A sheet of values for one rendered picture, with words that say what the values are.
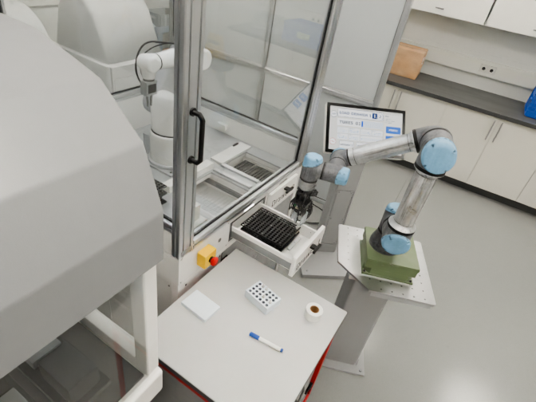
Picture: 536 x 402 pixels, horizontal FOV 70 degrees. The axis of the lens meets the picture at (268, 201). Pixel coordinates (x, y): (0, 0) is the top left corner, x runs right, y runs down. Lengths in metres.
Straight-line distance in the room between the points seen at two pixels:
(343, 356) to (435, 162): 1.37
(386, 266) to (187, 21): 1.33
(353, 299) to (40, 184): 1.66
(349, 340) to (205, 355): 1.06
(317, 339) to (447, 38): 4.00
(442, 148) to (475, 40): 3.55
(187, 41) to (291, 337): 1.09
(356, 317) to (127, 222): 1.60
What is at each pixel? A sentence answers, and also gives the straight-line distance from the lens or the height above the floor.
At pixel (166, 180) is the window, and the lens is 1.36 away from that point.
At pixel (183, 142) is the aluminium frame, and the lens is 1.21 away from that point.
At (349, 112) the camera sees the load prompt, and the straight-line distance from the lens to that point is 2.49.
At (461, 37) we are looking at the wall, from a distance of 4.97.
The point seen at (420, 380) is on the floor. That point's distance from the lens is 2.65.
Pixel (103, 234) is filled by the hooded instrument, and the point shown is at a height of 1.53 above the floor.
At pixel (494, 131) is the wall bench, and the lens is 4.45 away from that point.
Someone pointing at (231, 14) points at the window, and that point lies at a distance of 1.26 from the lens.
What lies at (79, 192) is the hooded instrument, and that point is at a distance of 0.71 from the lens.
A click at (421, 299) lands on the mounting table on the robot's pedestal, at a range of 1.92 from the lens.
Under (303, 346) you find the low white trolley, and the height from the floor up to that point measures 0.76.
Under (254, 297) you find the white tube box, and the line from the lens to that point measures 1.60.
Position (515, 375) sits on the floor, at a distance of 3.04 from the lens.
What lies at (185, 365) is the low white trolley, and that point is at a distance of 1.46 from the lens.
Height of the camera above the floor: 2.01
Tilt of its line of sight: 35 degrees down
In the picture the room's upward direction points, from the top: 11 degrees clockwise
